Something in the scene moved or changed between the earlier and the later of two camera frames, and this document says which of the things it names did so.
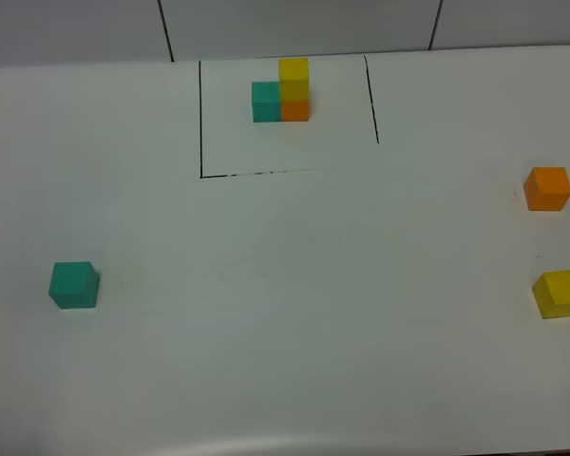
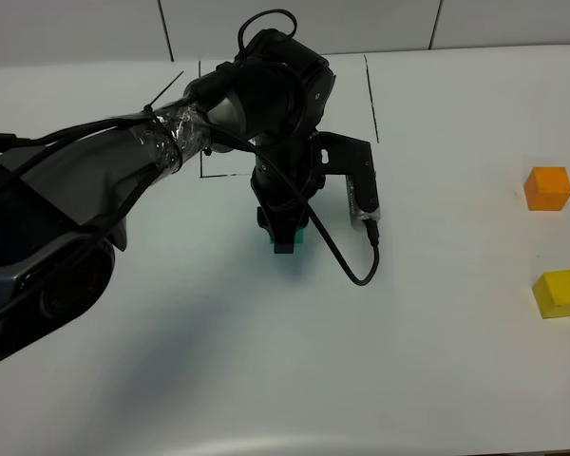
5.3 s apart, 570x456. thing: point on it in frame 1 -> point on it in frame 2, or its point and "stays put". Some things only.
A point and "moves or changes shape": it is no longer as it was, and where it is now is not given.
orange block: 547,189 stays put
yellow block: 560,294 stays put
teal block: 74,285 moves or changes shape
